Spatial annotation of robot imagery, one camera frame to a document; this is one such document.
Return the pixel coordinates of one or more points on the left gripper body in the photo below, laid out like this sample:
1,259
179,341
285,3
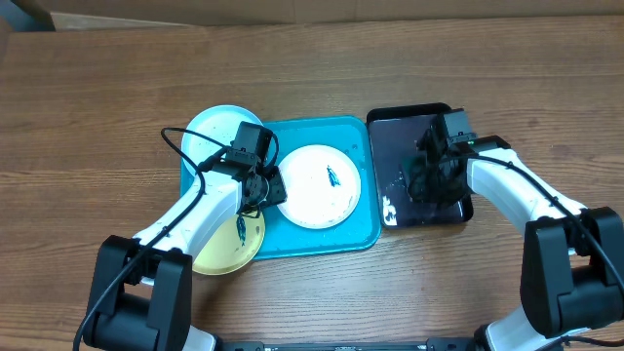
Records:
271,190

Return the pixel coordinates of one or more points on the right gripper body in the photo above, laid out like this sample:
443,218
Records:
441,188

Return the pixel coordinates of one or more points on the white plate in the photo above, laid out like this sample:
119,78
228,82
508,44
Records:
323,186

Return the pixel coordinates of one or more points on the green scrubbing sponge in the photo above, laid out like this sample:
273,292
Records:
415,169

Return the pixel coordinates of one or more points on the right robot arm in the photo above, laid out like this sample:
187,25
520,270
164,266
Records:
572,269

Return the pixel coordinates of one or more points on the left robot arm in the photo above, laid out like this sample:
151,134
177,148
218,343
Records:
140,297

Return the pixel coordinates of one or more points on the teal plastic tray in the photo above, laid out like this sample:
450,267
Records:
362,228

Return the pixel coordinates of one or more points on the black water tray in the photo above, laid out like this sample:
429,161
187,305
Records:
394,133

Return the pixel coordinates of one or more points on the yellow plate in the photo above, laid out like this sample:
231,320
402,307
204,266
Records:
235,243

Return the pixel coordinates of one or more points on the light blue plate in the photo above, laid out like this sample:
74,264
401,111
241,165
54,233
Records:
219,123

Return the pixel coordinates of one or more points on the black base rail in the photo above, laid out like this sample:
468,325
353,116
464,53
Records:
431,344

